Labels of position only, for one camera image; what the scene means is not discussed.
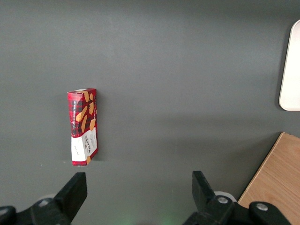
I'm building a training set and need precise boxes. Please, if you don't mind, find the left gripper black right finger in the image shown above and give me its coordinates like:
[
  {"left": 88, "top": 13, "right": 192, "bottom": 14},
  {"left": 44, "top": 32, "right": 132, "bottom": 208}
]
[{"left": 182, "top": 171, "right": 293, "bottom": 225}]

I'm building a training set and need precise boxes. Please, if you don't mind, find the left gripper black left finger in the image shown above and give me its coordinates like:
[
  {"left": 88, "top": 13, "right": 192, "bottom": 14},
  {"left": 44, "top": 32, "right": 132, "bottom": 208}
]
[{"left": 0, "top": 172, "right": 88, "bottom": 225}]

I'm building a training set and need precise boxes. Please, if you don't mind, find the white rectangular tray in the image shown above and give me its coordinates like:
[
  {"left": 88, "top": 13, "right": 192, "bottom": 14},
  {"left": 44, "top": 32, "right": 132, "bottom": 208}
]
[{"left": 278, "top": 20, "right": 300, "bottom": 111}]

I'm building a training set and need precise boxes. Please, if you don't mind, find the red shortbread cookie box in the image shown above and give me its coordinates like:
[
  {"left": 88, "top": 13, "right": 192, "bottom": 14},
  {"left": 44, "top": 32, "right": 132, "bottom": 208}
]
[{"left": 67, "top": 88, "right": 98, "bottom": 167}]

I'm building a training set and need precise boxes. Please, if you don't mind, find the wooden drawer cabinet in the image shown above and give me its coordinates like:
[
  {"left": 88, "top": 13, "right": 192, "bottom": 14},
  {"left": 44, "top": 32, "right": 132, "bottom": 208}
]
[{"left": 238, "top": 132, "right": 300, "bottom": 225}]

